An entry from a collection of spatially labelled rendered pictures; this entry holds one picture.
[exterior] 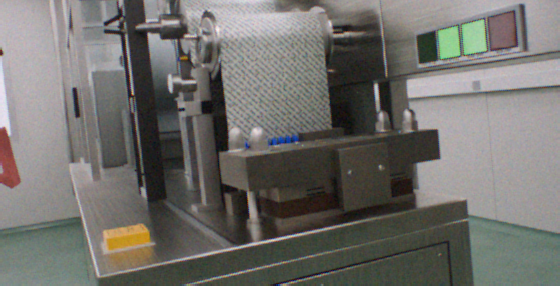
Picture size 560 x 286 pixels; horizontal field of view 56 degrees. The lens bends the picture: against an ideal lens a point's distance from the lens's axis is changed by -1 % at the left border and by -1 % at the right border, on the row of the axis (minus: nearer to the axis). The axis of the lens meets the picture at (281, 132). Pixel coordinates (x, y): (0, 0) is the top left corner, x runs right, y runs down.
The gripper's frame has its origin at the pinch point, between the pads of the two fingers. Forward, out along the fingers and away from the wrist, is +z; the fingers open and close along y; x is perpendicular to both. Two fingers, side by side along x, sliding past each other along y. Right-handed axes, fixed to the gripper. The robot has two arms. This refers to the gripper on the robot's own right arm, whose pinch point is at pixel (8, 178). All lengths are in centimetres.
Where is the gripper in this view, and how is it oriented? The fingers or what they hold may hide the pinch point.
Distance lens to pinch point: 82.7
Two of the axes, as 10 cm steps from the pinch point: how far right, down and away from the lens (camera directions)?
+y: -5.4, 0.1, 8.4
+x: -6.7, 5.9, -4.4
